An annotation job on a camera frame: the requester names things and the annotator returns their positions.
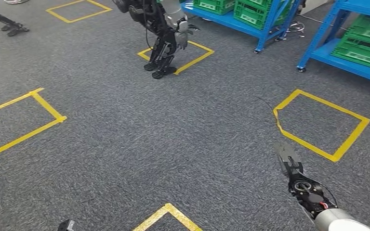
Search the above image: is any black left camera bracket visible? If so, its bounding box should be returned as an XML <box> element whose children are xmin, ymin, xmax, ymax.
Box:
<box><xmin>57</xmin><ymin>219</ymin><xmax>76</xmax><ymax>231</ymax></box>

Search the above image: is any black humanoid robot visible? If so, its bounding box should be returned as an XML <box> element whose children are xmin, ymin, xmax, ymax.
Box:
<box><xmin>113</xmin><ymin>0</ymin><xmax>202</xmax><ymax>80</ymax></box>

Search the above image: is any person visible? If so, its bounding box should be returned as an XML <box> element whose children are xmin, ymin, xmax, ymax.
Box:
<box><xmin>0</xmin><ymin>0</ymin><xmax>30</xmax><ymax>37</ymax></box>

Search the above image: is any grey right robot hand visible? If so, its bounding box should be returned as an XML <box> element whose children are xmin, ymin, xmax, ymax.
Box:
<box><xmin>274</xmin><ymin>140</ymin><xmax>303</xmax><ymax>177</ymax></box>

